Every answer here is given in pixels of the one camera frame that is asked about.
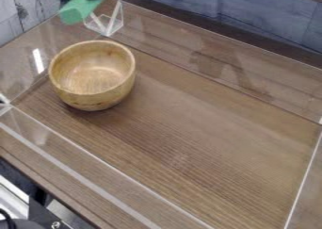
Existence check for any wooden bowl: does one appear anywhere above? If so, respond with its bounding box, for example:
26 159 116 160
48 41 136 111

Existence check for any green rectangular block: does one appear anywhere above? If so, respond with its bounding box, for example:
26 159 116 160
59 0 103 25

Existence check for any clear acrylic tray wall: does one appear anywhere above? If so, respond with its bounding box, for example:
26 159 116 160
0 0 322 229

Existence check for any black metal clamp bracket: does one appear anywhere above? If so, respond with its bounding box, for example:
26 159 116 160
28 198 69 229

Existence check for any clear acrylic corner bracket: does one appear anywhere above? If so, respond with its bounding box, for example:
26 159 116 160
83 1 123 37

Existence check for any black cable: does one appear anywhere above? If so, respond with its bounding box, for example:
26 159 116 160
0 207 20 229

